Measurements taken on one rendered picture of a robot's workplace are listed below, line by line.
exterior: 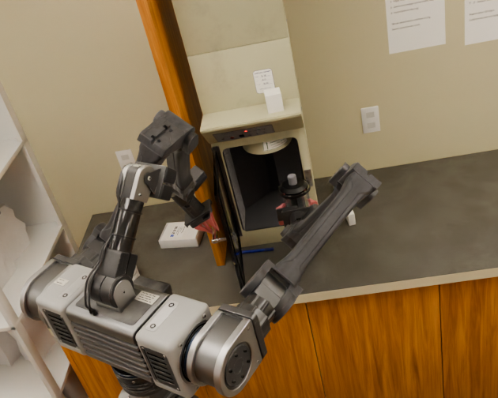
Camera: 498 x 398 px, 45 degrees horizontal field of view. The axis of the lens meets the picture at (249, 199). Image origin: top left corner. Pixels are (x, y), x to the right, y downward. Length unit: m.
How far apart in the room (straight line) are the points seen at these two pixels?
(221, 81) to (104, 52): 0.65
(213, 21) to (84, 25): 0.69
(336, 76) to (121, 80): 0.85
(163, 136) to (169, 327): 0.46
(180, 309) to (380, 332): 1.15
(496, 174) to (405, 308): 0.69
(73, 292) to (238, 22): 0.95
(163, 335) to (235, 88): 0.99
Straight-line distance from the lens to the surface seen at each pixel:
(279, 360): 2.30
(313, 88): 2.42
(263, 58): 1.90
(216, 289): 2.13
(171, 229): 2.42
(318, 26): 2.33
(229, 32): 1.88
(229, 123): 1.88
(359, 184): 1.40
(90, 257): 1.53
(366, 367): 2.36
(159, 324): 1.19
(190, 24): 1.88
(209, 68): 1.92
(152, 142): 1.39
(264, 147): 2.06
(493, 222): 2.27
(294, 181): 1.97
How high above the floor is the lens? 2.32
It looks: 33 degrees down
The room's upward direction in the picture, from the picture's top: 14 degrees counter-clockwise
